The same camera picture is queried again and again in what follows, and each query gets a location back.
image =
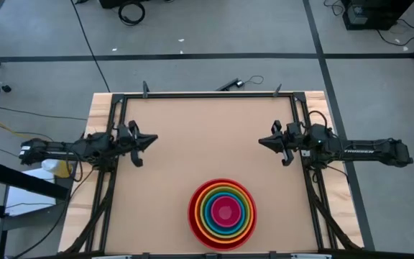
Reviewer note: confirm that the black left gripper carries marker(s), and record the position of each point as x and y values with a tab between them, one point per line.
125	136

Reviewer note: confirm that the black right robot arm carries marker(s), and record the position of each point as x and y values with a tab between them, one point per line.
358	151

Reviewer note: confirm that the black aluminium table frame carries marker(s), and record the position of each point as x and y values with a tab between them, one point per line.
207	95

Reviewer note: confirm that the nested rainbow bowls stack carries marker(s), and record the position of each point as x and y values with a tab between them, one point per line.
222	247

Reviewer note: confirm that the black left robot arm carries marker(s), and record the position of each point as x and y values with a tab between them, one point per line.
67	149

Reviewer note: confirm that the black equipment box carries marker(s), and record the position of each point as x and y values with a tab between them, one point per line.
376	12

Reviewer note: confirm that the pink plastic bowl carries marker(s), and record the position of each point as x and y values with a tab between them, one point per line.
225	212

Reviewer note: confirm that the orange plastic bowl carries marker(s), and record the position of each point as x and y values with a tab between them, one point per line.
195	215

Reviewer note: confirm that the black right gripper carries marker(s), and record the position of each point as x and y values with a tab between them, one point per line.
293	138

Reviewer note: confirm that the white and yellow bottle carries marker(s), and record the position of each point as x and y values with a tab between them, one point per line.
54	167

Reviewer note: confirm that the white board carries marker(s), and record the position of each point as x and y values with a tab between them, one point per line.
27	196

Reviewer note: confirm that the green plastic bowl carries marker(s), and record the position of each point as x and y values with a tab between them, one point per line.
202	214

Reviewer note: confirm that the black power strip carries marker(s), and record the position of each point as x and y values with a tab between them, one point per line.
228	85

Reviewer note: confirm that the teal plastic bowl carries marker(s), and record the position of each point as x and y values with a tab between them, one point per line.
207	214

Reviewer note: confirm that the yellow plastic bowl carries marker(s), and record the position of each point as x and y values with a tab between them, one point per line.
198	214

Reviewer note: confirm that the black desk beam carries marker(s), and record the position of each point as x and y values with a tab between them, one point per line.
23	180

